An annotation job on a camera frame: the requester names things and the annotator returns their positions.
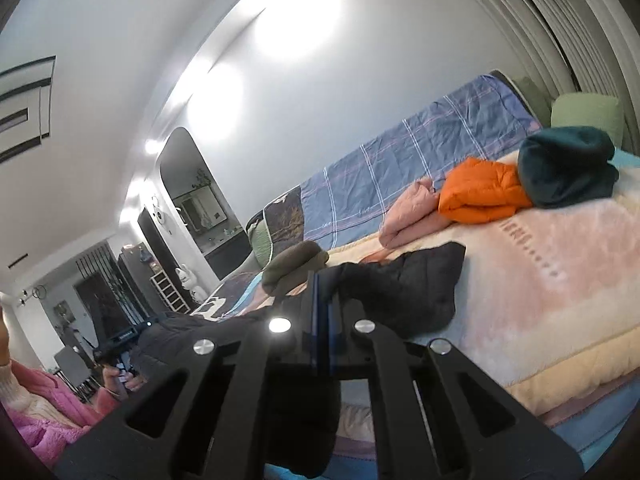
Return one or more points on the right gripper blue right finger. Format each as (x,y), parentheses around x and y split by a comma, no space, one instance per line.
(330,332)

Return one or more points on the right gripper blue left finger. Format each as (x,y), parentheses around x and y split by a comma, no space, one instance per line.
(313,320)

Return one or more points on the black puffer jacket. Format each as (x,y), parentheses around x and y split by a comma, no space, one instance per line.
(411,295)

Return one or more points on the person's left hand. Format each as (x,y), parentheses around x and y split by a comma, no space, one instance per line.
(119,382)

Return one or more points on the brown fleece garment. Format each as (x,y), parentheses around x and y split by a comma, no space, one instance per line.
(291,267)

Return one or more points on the white shelf rack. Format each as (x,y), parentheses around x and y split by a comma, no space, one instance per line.
(168,293)

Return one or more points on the white bear figurine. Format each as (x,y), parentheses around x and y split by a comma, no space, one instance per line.
(189,282)

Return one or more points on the green pillow left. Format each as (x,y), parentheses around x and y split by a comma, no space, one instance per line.
(259,238)

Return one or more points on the green pillow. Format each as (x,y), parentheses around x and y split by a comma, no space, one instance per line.
(590,109)
(259,238)

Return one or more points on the blue plaid sheet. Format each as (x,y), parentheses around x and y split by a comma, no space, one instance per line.
(486,118)

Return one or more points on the pink fleece sleeve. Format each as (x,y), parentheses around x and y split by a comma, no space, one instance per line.
(46,413)

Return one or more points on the orange puffer jacket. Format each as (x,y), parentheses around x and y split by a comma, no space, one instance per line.
(480,191)

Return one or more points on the cream pink plush blanket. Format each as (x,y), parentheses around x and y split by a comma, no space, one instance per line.
(547,302)

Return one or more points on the dark green sweatshirt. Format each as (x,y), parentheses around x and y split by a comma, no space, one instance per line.
(565,166)

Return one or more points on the green pillow right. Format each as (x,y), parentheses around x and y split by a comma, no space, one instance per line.
(590,109)

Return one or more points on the grey curtain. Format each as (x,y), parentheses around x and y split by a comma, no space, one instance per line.
(567,45)

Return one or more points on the arched wall niche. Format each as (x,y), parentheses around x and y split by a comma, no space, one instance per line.
(201,206)

